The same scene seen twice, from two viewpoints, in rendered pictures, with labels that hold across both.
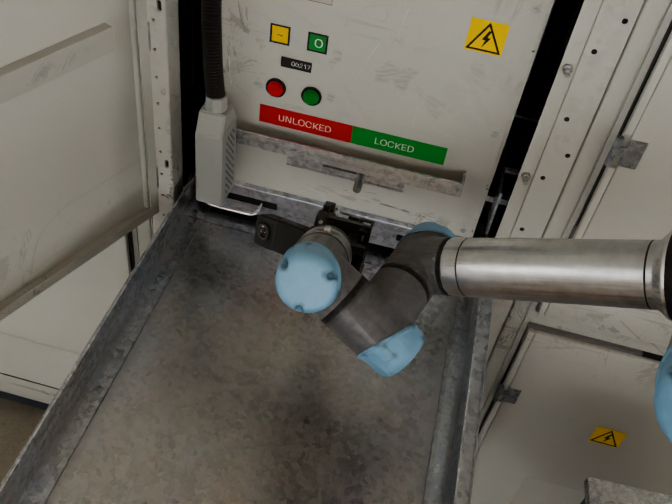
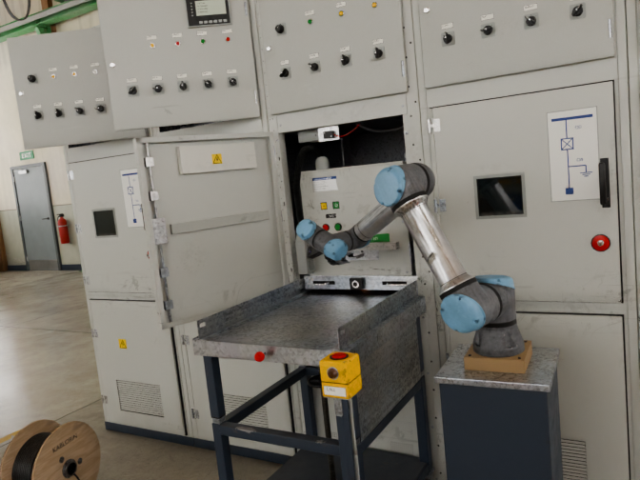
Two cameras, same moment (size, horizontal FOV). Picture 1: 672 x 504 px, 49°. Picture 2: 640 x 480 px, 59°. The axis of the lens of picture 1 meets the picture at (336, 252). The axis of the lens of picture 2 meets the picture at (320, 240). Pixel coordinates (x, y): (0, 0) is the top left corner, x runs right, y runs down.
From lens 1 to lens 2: 1.56 m
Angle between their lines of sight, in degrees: 43
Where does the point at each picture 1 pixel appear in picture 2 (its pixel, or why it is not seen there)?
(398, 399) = not seen: hidden behind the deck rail
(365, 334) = (323, 241)
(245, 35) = (313, 210)
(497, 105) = not seen: hidden behind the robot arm
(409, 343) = (338, 241)
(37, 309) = (245, 371)
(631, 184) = (448, 218)
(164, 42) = (286, 216)
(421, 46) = (368, 194)
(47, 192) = (244, 269)
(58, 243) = (248, 294)
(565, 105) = not seen: hidden behind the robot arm
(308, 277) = (304, 225)
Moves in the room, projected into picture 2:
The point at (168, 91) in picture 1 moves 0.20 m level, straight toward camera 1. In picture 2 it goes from (289, 236) to (282, 242)
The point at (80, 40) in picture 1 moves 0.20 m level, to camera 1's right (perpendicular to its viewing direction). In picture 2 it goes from (256, 211) to (298, 209)
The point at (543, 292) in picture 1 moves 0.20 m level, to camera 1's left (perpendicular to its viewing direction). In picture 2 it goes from (377, 215) to (324, 219)
